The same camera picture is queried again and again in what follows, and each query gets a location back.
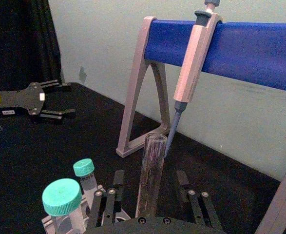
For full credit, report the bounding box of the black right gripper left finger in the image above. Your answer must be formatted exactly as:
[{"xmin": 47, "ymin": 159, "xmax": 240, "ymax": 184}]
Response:
[{"xmin": 90, "ymin": 170, "xmax": 125, "ymax": 228}]

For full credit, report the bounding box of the large green-capped plastic tube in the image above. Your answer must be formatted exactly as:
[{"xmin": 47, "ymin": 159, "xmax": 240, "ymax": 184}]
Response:
[{"xmin": 41, "ymin": 178, "xmax": 85, "ymax": 234}]

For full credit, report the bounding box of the clear glass test tube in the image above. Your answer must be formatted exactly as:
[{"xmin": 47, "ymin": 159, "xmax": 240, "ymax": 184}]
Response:
[{"xmin": 134, "ymin": 133, "xmax": 168, "ymax": 219}]

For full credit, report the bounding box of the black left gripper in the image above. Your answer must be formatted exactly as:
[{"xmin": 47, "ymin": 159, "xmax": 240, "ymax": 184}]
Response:
[{"xmin": 0, "ymin": 79, "xmax": 76, "ymax": 120}]

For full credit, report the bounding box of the small green-capped plastic tube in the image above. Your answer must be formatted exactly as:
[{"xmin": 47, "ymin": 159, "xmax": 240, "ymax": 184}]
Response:
[{"xmin": 73, "ymin": 158, "xmax": 100, "ymax": 195}]

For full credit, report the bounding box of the grey tube rack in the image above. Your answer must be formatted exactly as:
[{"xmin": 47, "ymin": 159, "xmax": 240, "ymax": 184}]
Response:
[{"xmin": 41, "ymin": 183, "xmax": 132, "ymax": 234}]

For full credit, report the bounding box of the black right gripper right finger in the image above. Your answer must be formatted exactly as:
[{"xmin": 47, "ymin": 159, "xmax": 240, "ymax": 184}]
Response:
[{"xmin": 176, "ymin": 170, "xmax": 223, "ymax": 230}]

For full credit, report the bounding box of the grey stand with blue bar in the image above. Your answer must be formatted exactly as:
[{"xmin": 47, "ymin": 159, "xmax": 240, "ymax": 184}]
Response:
[{"xmin": 115, "ymin": 16, "xmax": 286, "ymax": 234}]

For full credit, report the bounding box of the black table cloth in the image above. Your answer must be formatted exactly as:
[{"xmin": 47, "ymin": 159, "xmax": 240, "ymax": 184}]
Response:
[{"xmin": 0, "ymin": 81, "xmax": 282, "ymax": 234}]

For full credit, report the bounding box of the black curtain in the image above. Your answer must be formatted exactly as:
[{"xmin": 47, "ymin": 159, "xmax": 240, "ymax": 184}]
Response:
[{"xmin": 0, "ymin": 0, "xmax": 65, "ymax": 91}]

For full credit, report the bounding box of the grey pipette with blue tip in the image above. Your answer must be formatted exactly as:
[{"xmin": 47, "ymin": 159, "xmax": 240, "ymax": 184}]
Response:
[{"xmin": 164, "ymin": 0, "xmax": 224, "ymax": 158}]

